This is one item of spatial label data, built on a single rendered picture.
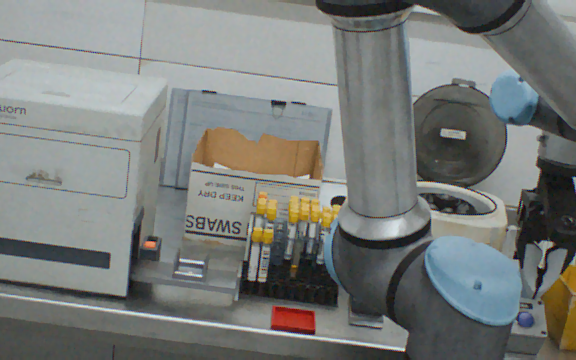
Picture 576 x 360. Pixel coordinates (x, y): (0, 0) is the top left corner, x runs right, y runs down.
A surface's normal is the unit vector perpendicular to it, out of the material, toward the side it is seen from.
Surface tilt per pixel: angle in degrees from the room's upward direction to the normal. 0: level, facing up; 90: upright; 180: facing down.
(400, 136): 92
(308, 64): 90
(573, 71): 103
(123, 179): 90
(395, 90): 93
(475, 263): 9
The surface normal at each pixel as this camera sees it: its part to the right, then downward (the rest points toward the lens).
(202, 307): 0.14, -0.95
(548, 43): 0.51, 0.45
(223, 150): 0.03, 0.27
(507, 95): -0.80, 0.07
